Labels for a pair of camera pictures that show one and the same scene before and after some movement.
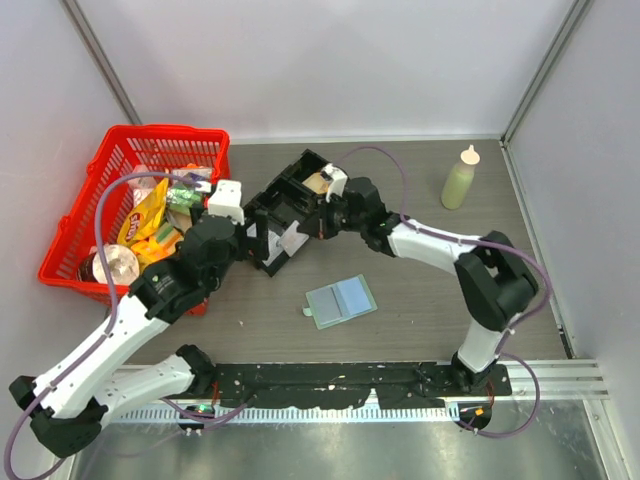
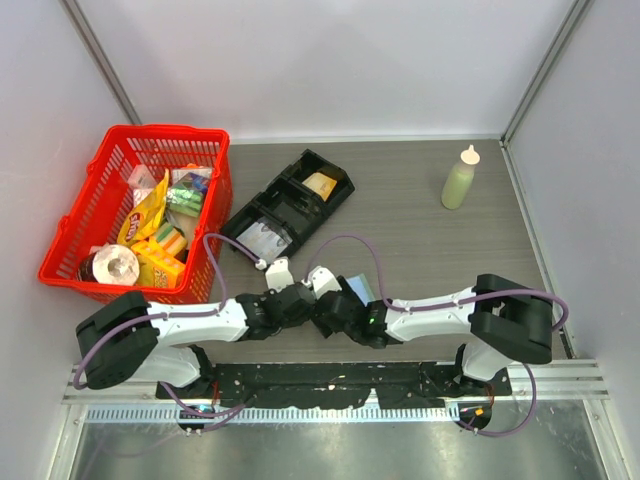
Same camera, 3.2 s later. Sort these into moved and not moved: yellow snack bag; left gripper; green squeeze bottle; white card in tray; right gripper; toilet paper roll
Moved: left gripper; right gripper
Not moved: yellow snack bag; white card in tray; green squeeze bottle; toilet paper roll
